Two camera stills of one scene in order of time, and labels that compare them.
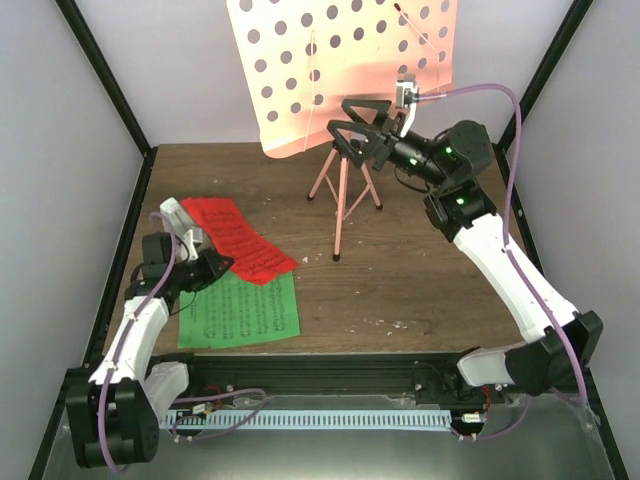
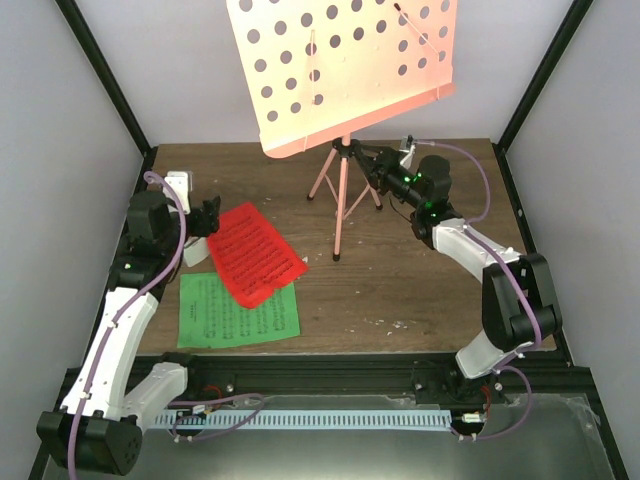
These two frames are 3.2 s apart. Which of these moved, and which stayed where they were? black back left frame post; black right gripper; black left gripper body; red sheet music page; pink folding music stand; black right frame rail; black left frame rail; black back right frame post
Moved: black right gripper; red sheet music page; black left gripper body
Stayed: black left frame rail; black right frame rail; pink folding music stand; black back left frame post; black back right frame post
